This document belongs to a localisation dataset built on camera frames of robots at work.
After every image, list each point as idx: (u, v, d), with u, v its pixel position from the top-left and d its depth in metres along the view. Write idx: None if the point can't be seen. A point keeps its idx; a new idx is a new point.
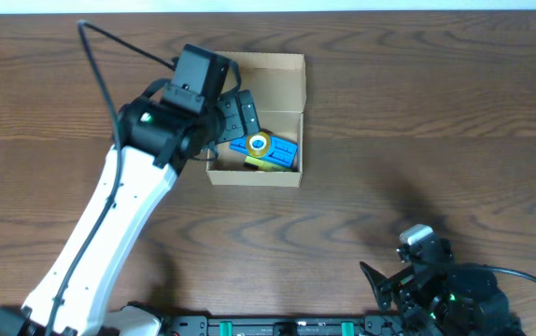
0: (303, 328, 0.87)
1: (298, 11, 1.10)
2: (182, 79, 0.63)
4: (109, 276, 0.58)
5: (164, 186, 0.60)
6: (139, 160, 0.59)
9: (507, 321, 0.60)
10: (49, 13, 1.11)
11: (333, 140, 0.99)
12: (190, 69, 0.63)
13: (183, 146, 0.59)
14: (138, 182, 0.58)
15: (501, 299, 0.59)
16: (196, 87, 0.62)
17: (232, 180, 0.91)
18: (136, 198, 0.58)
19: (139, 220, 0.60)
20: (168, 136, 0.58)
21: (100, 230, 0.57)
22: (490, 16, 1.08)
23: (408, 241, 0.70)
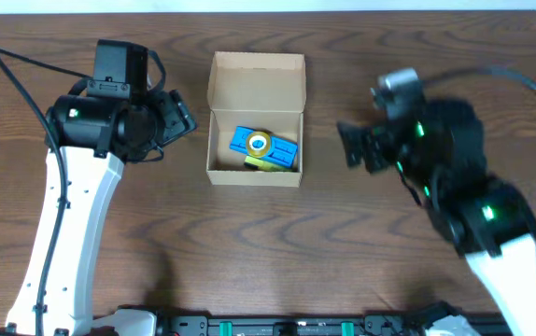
0: (303, 328, 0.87)
1: (298, 11, 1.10)
2: (104, 74, 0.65)
4: (84, 273, 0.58)
5: (113, 174, 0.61)
6: (79, 156, 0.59)
9: (476, 158, 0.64)
10: (49, 14, 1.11)
11: (333, 140, 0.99)
12: (110, 62, 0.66)
13: (120, 132, 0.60)
14: (86, 177, 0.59)
15: (472, 128, 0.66)
16: (119, 76, 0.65)
17: (232, 180, 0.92)
18: (88, 193, 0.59)
19: (96, 215, 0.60)
20: (102, 125, 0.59)
21: (62, 232, 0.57)
22: (488, 17, 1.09)
23: (384, 83, 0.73)
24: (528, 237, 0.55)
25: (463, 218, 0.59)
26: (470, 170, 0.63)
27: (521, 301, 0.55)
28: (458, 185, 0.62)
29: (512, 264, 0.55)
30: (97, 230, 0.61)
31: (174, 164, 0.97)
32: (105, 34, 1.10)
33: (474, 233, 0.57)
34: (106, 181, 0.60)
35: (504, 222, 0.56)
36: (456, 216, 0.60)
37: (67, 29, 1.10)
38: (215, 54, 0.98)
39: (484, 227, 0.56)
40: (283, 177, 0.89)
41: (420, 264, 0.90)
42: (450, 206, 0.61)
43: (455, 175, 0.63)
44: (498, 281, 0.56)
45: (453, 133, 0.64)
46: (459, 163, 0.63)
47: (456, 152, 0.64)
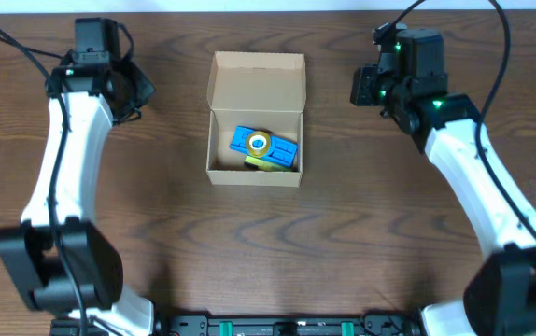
0: (303, 328, 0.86)
1: (298, 11, 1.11)
2: (85, 46, 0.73)
4: (87, 184, 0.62)
5: (103, 115, 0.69)
6: (77, 100, 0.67)
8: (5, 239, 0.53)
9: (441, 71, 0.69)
10: (50, 13, 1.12)
11: (333, 140, 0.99)
12: (88, 35, 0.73)
13: (109, 88, 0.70)
14: (83, 111, 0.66)
15: (436, 43, 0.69)
16: (99, 47, 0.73)
17: (232, 179, 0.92)
18: (85, 120, 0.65)
19: (92, 146, 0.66)
20: (92, 78, 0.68)
21: (66, 150, 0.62)
22: (488, 17, 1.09)
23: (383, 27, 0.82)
24: (469, 121, 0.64)
25: (421, 113, 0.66)
26: (433, 77, 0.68)
27: (459, 160, 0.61)
28: (423, 90, 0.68)
29: (454, 132, 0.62)
30: (94, 161, 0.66)
31: (174, 164, 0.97)
32: None
33: (428, 122, 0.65)
34: (99, 118, 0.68)
35: (449, 110, 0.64)
36: (416, 111, 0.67)
37: (67, 29, 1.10)
38: (215, 53, 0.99)
39: (433, 114, 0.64)
40: (283, 177, 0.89)
41: (420, 264, 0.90)
42: (411, 104, 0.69)
43: (420, 78, 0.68)
44: (445, 149, 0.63)
45: (417, 44, 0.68)
46: (425, 71, 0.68)
47: (419, 62, 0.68)
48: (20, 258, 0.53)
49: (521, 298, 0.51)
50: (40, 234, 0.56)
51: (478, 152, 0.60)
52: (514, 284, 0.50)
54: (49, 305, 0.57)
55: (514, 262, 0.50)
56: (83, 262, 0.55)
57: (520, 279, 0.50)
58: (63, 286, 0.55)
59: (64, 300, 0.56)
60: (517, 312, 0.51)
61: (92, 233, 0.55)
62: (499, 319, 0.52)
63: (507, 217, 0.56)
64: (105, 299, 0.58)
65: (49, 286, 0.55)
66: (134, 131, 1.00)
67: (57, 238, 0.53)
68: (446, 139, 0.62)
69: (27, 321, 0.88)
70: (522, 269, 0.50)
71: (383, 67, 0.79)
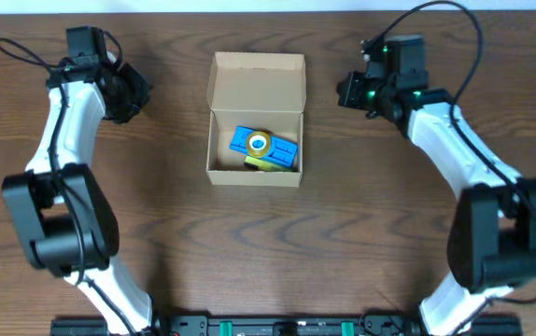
0: (303, 328, 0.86)
1: (298, 11, 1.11)
2: (77, 50, 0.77)
4: (84, 148, 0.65)
5: (97, 101, 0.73)
6: (74, 86, 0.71)
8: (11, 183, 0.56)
9: (420, 68, 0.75)
10: (50, 14, 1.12)
11: (333, 140, 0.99)
12: (78, 41, 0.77)
13: (102, 84, 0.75)
14: (79, 89, 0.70)
15: (416, 43, 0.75)
16: (89, 49, 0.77)
17: (232, 179, 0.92)
18: (81, 97, 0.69)
19: (89, 118, 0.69)
20: (86, 75, 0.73)
21: (63, 118, 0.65)
22: (488, 17, 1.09)
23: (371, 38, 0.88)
24: (445, 104, 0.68)
25: (404, 102, 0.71)
26: (416, 75, 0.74)
27: (433, 130, 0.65)
28: (406, 84, 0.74)
29: (430, 111, 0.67)
30: (91, 134, 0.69)
31: (174, 164, 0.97)
32: None
33: (408, 108, 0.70)
34: (94, 101, 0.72)
35: (428, 97, 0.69)
36: (400, 101, 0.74)
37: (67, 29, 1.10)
38: (215, 54, 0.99)
39: (414, 101, 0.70)
40: (283, 177, 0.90)
41: (420, 264, 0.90)
42: (396, 95, 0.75)
43: (403, 75, 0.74)
44: (423, 125, 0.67)
45: (401, 45, 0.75)
46: (408, 68, 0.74)
47: (403, 61, 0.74)
48: (24, 203, 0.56)
49: (493, 233, 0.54)
50: (42, 185, 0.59)
51: (451, 122, 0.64)
52: (483, 217, 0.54)
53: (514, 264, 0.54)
54: (51, 259, 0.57)
55: (481, 197, 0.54)
56: (84, 205, 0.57)
57: (487, 211, 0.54)
58: (66, 235, 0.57)
59: (66, 252, 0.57)
60: (493, 249, 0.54)
61: (91, 178, 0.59)
62: (477, 259, 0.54)
63: (476, 167, 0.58)
64: (105, 250, 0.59)
65: (50, 238, 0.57)
66: (134, 131, 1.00)
67: (60, 179, 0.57)
68: (424, 117, 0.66)
69: (28, 322, 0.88)
70: (487, 200, 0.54)
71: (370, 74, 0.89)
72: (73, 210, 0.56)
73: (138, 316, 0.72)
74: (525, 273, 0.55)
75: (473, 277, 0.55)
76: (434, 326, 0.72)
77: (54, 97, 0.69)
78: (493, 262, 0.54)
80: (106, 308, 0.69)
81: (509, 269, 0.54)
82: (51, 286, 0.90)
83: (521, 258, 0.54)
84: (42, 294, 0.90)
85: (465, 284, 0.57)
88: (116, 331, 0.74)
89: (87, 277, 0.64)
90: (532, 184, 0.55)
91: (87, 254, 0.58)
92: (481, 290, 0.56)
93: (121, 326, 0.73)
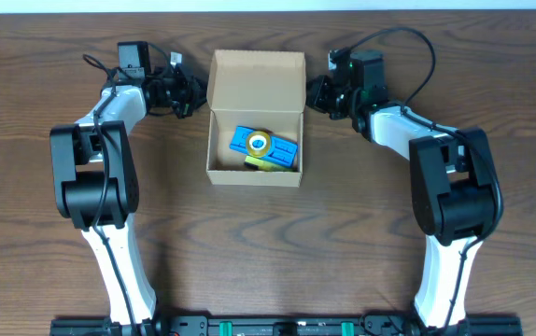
0: (303, 328, 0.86)
1: (299, 10, 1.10)
2: (125, 62, 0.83)
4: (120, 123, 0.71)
5: (140, 99, 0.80)
6: (125, 87, 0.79)
8: (60, 129, 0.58)
9: (382, 83, 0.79)
10: (50, 13, 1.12)
11: (333, 140, 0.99)
12: (127, 54, 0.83)
13: (147, 96, 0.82)
14: (128, 88, 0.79)
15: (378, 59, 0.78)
16: (136, 63, 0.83)
17: (232, 179, 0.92)
18: (131, 94, 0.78)
19: (132, 109, 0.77)
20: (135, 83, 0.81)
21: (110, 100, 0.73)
22: (488, 16, 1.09)
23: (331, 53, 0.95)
24: (396, 106, 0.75)
25: (366, 115, 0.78)
26: (377, 90, 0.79)
27: (387, 121, 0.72)
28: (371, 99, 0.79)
29: (384, 110, 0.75)
30: (130, 124, 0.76)
31: (174, 165, 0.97)
32: (105, 33, 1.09)
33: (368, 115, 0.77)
34: (139, 102, 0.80)
35: (384, 105, 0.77)
36: (362, 115, 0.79)
37: (66, 28, 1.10)
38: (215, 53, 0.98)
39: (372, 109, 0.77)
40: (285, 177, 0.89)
41: (420, 264, 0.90)
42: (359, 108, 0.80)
43: (367, 89, 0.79)
44: (380, 122, 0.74)
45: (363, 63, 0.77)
46: (371, 83, 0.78)
47: (367, 77, 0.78)
48: (64, 151, 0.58)
49: (444, 176, 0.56)
50: (83, 140, 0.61)
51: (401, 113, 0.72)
52: (435, 160, 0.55)
53: (471, 206, 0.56)
54: (77, 210, 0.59)
55: (428, 145, 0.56)
56: (116, 155, 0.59)
57: (436, 156, 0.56)
58: (91, 187, 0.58)
59: (91, 204, 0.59)
60: (447, 192, 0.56)
61: (126, 134, 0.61)
62: (436, 205, 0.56)
63: (421, 131, 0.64)
64: (126, 205, 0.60)
65: (77, 188, 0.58)
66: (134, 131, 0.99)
67: (96, 128, 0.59)
68: (377, 118, 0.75)
69: (28, 322, 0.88)
70: (434, 146, 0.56)
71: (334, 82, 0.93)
72: (106, 157, 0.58)
73: (141, 298, 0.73)
74: (482, 214, 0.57)
75: (435, 223, 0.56)
76: (428, 315, 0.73)
77: (105, 90, 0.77)
78: (448, 203, 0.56)
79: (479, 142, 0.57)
80: (111, 276, 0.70)
81: (467, 210, 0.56)
82: (51, 286, 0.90)
83: (476, 198, 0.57)
84: (42, 295, 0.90)
85: (430, 229, 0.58)
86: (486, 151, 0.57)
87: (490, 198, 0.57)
88: (116, 320, 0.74)
89: (103, 233, 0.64)
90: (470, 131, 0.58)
91: (110, 206, 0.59)
92: (445, 236, 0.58)
93: (119, 307, 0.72)
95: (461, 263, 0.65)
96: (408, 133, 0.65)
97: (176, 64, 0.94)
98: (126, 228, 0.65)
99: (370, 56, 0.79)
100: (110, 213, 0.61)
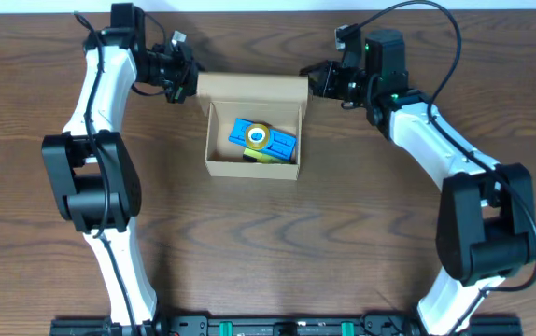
0: (303, 327, 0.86)
1: (300, 10, 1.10)
2: (116, 19, 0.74)
4: (116, 111, 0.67)
5: (130, 67, 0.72)
6: (114, 53, 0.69)
8: (52, 141, 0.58)
9: (402, 71, 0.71)
10: (49, 13, 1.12)
11: (333, 140, 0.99)
12: (119, 12, 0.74)
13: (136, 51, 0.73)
14: (116, 55, 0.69)
15: (397, 45, 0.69)
16: (128, 20, 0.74)
17: (231, 171, 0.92)
18: (116, 66, 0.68)
19: (119, 91, 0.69)
20: (121, 43, 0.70)
21: (99, 87, 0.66)
22: (488, 16, 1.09)
23: (339, 43, 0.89)
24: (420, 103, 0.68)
25: (384, 105, 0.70)
26: (397, 76, 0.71)
27: (413, 129, 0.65)
28: (386, 88, 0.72)
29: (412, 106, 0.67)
30: (122, 100, 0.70)
31: (174, 164, 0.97)
32: None
33: (387, 111, 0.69)
34: (129, 68, 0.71)
35: (406, 98, 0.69)
36: (379, 105, 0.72)
37: (66, 29, 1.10)
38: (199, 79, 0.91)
39: (393, 104, 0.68)
40: (282, 170, 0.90)
41: (420, 264, 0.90)
42: (374, 97, 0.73)
43: (385, 76, 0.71)
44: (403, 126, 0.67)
45: (384, 47, 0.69)
46: (389, 69, 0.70)
47: (385, 62, 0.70)
48: (59, 162, 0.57)
49: (476, 222, 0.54)
50: (77, 146, 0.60)
51: (430, 118, 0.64)
52: (467, 203, 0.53)
53: (504, 252, 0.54)
54: (80, 213, 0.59)
55: (462, 185, 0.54)
56: (117, 167, 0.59)
57: (469, 199, 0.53)
58: (95, 190, 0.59)
59: (93, 208, 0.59)
60: (479, 238, 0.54)
61: (123, 146, 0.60)
62: (466, 251, 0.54)
63: (456, 158, 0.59)
64: (129, 211, 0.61)
65: (81, 193, 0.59)
66: (134, 131, 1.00)
67: (96, 147, 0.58)
68: (402, 118, 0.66)
69: (28, 322, 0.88)
70: (470, 188, 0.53)
71: (346, 63, 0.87)
72: (106, 172, 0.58)
73: (141, 300, 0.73)
74: (514, 259, 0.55)
75: (464, 269, 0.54)
76: (431, 325, 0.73)
77: (91, 59, 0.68)
78: (480, 249, 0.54)
79: (521, 184, 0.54)
80: (113, 281, 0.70)
81: (498, 256, 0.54)
82: (51, 286, 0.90)
83: (509, 244, 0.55)
84: (42, 295, 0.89)
85: (454, 272, 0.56)
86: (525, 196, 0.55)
87: (524, 244, 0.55)
88: (117, 321, 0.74)
89: (104, 238, 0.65)
90: (512, 170, 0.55)
91: (113, 211, 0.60)
92: (473, 280, 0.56)
93: (119, 307, 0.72)
95: (477, 298, 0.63)
96: (440, 157, 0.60)
97: (177, 43, 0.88)
98: (128, 232, 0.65)
99: (389, 39, 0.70)
100: (113, 217, 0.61)
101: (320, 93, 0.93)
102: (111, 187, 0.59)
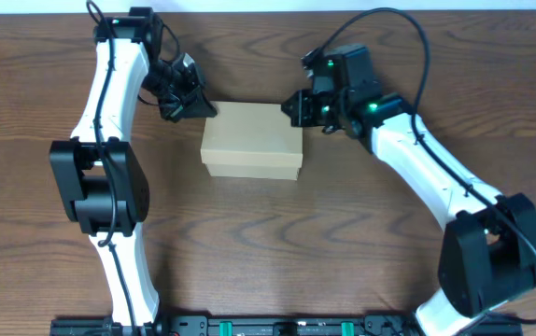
0: (303, 328, 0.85)
1: (300, 10, 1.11)
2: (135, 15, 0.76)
4: (127, 110, 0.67)
5: (142, 62, 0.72)
6: (125, 49, 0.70)
8: (60, 150, 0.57)
9: (370, 80, 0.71)
10: (51, 14, 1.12)
11: (333, 142, 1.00)
12: (137, 12, 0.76)
13: (148, 41, 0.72)
14: (128, 51, 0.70)
15: (361, 53, 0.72)
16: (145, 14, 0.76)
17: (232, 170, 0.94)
18: (127, 63, 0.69)
19: (132, 89, 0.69)
20: (134, 34, 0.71)
21: (110, 85, 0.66)
22: (486, 18, 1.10)
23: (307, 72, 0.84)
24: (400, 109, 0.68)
25: (361, 118, 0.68)
26: (368, 85, 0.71)
27: (400, 147, 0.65)
28: (360, 98, 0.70)
29: (394, 125, 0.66)
30: (134, 95, 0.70)
31: (174, 165, 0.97)
32: None
33: (368, 122, 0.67)
34: (141, 63, 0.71)
35: (386, 104, 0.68)
36: (356, 118, 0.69)
37: (67, 29, 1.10)
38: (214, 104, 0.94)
39: (373, 117, 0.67)
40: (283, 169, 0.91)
41: (420, 264, 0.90)
42: (349, 112, 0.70)
43: (356, 86, 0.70)
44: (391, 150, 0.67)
45: (345, 57, 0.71)
46: (358, 78, 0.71)
47: (351, 72, 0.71)
48: (67, 169, 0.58)
49: (483, 263, 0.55)
50: (87, 152, 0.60)
51: (416, 138, 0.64)
52: (473, 247, 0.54)
53: (510, 284, 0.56)
54: (87, 216, 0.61)
55: (465, 230, 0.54)
56: (124, 177, 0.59)
57: (474, 243, 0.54)
58: (105, 193, 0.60)
59: (101, 212, 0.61)
60: (486, 277, 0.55)
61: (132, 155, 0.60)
62: (473, 290, 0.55)
63: (455, 189, 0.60)
64: (135, 216, 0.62)
65: (89, 198, 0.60)
66: (135, 132, 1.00)
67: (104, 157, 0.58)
68: (386, 134, 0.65)
69: (27, 322, 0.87)
70: (473, 232, 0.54)
71: (317, 90, 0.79)
72: (113, 181, 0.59)
73: (143, 300, 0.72)
74: (521, 289, 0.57)
75: (472, 305, 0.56)
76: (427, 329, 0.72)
77: (103, 59, 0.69)
78: (486, 287, 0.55)
79: (523, 217, 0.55)
80: (116, 283, 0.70)
81: (503, 289, 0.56)
82: (51, 286, 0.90)
83: (515, 275, 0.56)
84: (42, 295, 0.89)
85: (460, 308, 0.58)
86: (527, 227, 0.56)
87: (529, 272, 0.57)
88: (118, 320, 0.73)
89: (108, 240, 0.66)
90: (513, 202, 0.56)
91: (120, 216, 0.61)
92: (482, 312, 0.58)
93: (121, 308, 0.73)
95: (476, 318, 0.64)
96: (436, 188, 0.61)
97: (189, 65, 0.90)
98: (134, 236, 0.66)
99: (350, 50, 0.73)
100: (120, 222, 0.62)
101: (301, 122, 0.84)
102: (119, 192, 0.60)
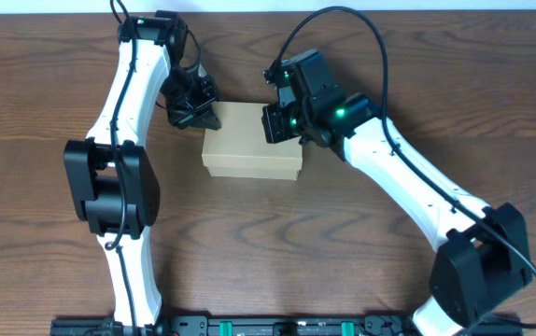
0: (303, 328, 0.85)
1: (300, 10, 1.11)
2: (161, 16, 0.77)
4: (145, 114, 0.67)
5: (163, 65, 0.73)
6: (148, 51, 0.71)
8: (73, 150, 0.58)
9: (331, 85, 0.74)
10: (51, 14, 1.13)
11: None
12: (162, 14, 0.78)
13: (171, 43, 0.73)
14: (149, 54, 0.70)
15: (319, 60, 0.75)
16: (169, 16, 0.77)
17: (234, 171, 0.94)
18: (148, 65, 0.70)
19: (151, 91, 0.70)
20: (158, 34, 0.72)
21: (130, 87, 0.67)
22: (486, 18, 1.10)
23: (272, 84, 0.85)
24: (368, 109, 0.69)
25: (330, 124, 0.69)
26: (328, 90, 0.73)
27: (374, 160, 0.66)
28: (323, 104, 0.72)
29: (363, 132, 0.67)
30: (152, 99, 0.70)
31: (176, 165, 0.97)
32: (105, 34, 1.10)
33: (337, 128, 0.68)
34: (162, 65, 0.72)
35: (351, 107, 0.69)
36: (324, 127, 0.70)
37: (67, 29, 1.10)
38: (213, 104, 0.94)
39: (341, 124, 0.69)
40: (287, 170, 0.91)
41: (420, 264, 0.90)
42: (316, 120, 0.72)
43: (317, 93, 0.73)
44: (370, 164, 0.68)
45: (300, 65, 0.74)
46: (317, 86, 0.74)
47: (309, 79, 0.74)
48: (80, 169, 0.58)
49: (478, 280, 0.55)
50: (101, 154, 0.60)
51: (393, 148, 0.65)
52: (469, 268, 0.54)
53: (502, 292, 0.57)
54: (96, 217, 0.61)
55: (459, 251, 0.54)
56: (134, 181, 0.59)
57: (469, 263, 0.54)
58: (116, 195, 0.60)
59: (109, 215, 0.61)
60: (482, 292, 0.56)
61: (146, 160, 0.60)
62: (470, 305, 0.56)
63: (442, 208, 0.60)
64: (145, 220, 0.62)
65: (99, 199, 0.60)
66: None
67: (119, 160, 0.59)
68: (358, 145, 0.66)
69: (26, 322, 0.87)
70: (467, 253, 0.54)
71: (285, 101, 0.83)
72: (125, 184, 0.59)
73: (146, 302, 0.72)
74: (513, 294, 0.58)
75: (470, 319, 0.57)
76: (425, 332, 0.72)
77: (124, 59, 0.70)
78: (482, 300, 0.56)
79: (513, 230, 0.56)
80: (120, 284, 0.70)
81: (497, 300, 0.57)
82: (51, 286, 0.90)
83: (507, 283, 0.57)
84: (41, 295, 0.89)
85: (457, 321, 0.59)
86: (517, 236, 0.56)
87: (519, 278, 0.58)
88: (119, 320, 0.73)
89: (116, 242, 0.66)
90: (500, 216, 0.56)
91: (130, 218, 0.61)
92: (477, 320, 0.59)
93: (123, 309, 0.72)
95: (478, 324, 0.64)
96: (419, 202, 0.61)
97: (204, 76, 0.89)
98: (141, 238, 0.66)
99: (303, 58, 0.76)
100: (128, 225, 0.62)
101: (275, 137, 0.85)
102: (131, 195, 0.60)
